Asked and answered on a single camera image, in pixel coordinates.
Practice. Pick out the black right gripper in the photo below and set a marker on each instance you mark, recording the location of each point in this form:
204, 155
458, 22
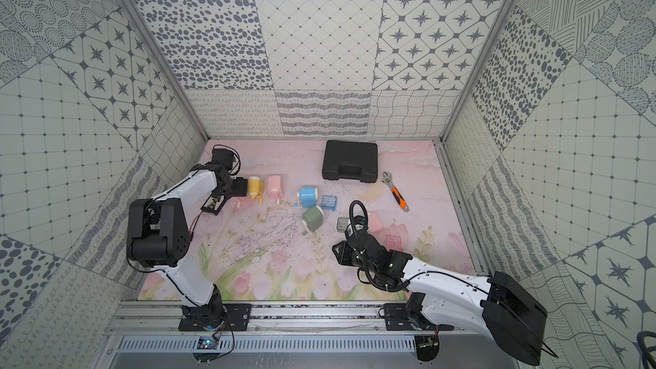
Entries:
343, 248

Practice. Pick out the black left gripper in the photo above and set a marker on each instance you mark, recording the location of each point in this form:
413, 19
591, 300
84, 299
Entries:
238, 186

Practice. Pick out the yellow pencil sharpener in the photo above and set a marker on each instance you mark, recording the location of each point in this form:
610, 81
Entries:
256, 188

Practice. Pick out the grey-green transparent tray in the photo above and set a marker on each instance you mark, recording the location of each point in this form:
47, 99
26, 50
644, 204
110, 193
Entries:
342, 224

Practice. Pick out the pink pencil sharpener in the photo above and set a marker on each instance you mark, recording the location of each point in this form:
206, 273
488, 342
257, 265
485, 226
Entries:
241, 203
275, 188
374, 223

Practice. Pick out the pink transparent tray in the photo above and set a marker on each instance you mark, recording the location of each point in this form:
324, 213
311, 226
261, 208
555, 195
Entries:
393, 242

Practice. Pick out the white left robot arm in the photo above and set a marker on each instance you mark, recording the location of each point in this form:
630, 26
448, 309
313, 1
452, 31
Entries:
161, 230

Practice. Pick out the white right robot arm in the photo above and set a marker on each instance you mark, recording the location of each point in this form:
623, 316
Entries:
497, 307

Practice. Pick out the black connector board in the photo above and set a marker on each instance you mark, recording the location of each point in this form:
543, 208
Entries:
213, 205

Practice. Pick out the black plastic tool case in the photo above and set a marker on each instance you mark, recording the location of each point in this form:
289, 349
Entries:
351, 160

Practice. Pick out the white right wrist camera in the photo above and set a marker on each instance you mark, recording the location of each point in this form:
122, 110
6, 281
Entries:
358, 222

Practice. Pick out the orange handled adjustable wrench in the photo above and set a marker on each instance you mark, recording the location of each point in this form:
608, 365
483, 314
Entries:
387, 179

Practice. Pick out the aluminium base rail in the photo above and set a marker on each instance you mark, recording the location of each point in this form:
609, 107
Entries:
279, 327

